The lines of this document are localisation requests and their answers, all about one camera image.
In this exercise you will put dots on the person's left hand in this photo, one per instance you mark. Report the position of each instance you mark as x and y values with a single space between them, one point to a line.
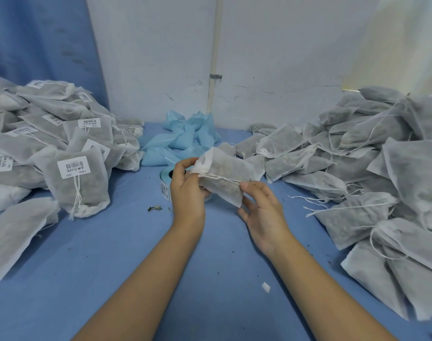
185 195

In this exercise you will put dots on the person's right hand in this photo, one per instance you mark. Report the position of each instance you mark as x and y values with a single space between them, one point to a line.
265 220

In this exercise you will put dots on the person's left thumb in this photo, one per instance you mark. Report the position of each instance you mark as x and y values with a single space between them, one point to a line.
189 162

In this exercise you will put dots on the person's right thumb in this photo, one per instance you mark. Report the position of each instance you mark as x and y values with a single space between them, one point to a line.
253 187

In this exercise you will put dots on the person's left forearm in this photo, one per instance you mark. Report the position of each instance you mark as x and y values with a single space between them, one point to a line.
145 280

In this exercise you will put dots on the person's right forearm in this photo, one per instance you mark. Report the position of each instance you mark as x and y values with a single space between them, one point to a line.
326 298

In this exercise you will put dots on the pile of blue backing strips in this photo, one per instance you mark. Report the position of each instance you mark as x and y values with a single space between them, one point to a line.
182 136

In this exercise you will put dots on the roll of sticker labels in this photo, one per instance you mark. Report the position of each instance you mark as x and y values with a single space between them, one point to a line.
165 185

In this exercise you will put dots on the metal pipe clamp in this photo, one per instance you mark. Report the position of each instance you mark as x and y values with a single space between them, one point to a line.
216 77

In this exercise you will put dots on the small white paper scrap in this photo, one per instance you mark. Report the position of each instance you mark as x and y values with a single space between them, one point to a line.
266 287

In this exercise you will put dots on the heap of unlabelled sachets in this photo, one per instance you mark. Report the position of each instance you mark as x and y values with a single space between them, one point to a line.
372 181

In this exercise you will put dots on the pile of labelled pouches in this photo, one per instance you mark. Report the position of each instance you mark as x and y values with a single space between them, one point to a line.
59 163

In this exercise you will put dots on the white wall pipe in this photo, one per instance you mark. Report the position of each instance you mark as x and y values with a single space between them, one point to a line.
215 39

